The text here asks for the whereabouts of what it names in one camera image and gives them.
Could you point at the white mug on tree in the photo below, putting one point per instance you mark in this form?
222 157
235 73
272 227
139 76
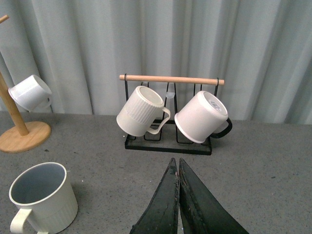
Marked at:
31 93

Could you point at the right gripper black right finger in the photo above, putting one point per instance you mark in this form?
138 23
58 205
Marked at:
201 213

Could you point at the cream mug grey inside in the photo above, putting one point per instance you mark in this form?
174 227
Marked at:
44 197

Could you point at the grey pleated curtain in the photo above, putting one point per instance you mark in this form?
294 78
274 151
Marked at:
261 48

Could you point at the black wire mug rack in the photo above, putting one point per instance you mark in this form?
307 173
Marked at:
170 138

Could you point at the white mug black handle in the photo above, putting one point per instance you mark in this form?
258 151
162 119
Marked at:
202 117

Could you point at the cream ribbed hanging mug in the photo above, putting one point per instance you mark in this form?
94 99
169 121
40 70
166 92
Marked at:
140 111

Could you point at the wooden mug tree stand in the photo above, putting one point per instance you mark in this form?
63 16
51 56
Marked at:
23 136

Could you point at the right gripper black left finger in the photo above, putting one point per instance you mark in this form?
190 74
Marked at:
161 215

